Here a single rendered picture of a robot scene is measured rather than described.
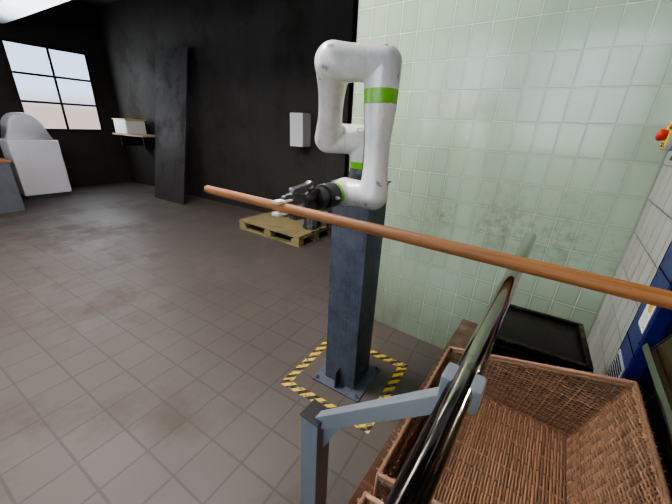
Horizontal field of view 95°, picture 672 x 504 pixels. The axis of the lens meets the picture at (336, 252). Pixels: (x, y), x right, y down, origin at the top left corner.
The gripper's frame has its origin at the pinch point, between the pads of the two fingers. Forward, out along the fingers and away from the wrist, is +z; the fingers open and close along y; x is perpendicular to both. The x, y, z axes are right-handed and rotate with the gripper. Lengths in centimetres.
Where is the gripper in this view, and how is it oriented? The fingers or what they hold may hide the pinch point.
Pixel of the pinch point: (282, 206)
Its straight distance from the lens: 98.5
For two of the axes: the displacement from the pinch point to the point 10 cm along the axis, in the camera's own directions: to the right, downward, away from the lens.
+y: -0.4, 9.2, 3.8
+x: -8.2, -2.5, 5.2
